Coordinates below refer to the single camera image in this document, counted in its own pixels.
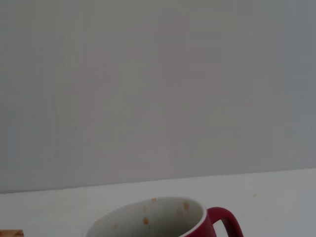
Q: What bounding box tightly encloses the stained wooden block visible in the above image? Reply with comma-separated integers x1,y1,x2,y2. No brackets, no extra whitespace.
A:
0,229,24,237

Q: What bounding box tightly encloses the red ceramic cup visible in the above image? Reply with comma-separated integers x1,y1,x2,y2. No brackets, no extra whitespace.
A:
84,196,245,237

